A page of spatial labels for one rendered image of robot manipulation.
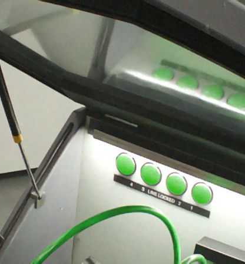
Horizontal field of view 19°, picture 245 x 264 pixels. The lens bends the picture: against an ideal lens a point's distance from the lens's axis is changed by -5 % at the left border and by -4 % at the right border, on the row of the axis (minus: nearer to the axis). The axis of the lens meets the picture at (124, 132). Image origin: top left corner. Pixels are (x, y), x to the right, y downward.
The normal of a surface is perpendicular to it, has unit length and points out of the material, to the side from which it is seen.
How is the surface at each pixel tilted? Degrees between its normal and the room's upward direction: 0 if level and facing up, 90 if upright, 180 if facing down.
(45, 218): 90
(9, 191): 0
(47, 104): 90
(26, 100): 90
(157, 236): 90
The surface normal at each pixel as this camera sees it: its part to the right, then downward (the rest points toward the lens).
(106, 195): -0.55, 0.26
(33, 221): 0.83, 0.31
